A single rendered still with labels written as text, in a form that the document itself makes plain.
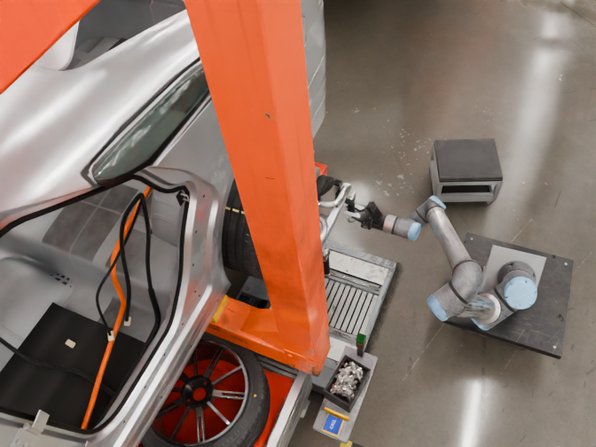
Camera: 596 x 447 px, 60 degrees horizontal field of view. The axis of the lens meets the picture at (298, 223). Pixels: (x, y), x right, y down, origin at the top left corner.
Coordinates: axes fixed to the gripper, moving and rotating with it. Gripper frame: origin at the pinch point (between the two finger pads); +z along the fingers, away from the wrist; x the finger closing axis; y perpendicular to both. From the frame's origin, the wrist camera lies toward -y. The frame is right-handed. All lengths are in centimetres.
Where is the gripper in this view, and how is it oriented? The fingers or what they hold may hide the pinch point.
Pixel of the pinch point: (347, 208)
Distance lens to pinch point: 261.7
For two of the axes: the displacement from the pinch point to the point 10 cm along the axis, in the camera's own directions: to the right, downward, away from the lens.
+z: -9.1, -2.9, 2.9
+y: 0.8, 5.7, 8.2
